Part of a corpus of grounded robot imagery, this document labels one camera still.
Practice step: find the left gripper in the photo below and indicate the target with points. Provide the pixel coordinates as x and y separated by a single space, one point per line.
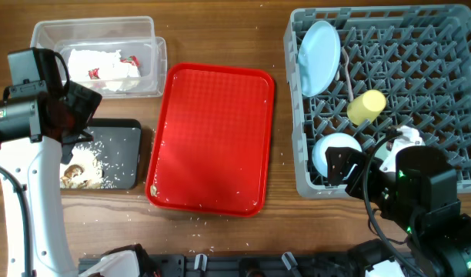
86 101

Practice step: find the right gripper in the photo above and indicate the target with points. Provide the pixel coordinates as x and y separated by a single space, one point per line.
352 157

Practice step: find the light blue bowl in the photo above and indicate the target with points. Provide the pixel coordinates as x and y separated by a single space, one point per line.
332 140

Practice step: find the brown food scrap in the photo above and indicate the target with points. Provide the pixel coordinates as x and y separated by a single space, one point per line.
72 171

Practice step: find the yellow plastic cup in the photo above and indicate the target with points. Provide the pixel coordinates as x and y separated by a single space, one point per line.
367 106

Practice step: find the white napkin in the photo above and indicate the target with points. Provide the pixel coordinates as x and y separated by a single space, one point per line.
104 70

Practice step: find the white plastic spoon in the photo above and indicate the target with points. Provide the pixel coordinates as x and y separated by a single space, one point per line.
348 79

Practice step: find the light blue plate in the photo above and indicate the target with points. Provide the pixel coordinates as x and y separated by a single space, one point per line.
318 58

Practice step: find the mint green bowl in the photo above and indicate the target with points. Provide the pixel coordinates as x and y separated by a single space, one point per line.
382 152

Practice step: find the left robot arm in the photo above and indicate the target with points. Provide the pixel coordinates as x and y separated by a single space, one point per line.
43 114

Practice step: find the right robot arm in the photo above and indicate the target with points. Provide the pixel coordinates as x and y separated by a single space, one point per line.
420 196

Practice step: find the grey dishwasher rack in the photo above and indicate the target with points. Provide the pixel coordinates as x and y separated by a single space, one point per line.
418 56

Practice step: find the black plastic bin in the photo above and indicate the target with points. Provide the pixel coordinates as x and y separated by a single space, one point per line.
111 159

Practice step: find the clear plastic bin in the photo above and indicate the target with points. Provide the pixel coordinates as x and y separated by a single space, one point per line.
131 35

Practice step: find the small food crumb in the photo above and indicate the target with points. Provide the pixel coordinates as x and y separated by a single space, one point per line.
153 190

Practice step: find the red serving tray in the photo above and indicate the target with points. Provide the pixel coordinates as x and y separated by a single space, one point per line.
212 142

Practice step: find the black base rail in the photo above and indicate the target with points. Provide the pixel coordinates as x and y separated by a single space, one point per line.
318 265

